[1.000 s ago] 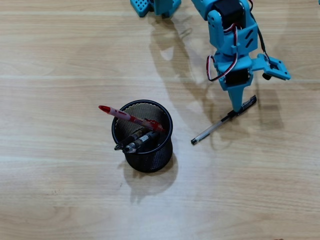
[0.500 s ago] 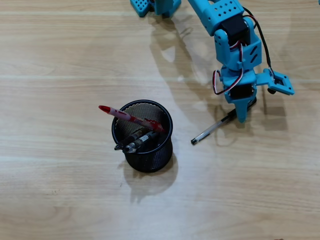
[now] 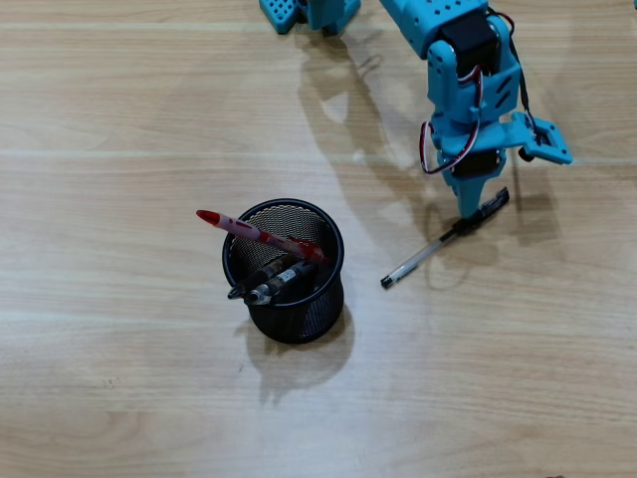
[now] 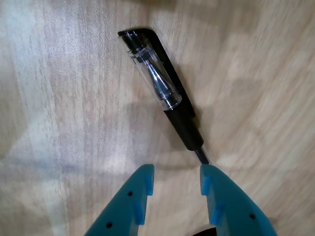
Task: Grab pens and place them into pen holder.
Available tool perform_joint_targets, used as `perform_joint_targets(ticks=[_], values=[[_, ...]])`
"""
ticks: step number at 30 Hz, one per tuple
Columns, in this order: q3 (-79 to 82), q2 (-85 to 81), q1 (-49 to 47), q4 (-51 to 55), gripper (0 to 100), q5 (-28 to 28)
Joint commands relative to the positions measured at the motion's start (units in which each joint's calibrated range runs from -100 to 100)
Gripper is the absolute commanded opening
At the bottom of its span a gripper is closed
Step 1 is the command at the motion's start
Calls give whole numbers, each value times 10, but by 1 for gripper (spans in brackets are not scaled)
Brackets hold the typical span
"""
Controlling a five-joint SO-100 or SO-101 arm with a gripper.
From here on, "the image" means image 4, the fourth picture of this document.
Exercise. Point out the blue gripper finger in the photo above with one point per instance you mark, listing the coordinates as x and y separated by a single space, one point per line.
123 204
236 211

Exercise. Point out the black capped gel pen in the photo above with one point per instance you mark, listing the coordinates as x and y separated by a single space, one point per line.
189 132

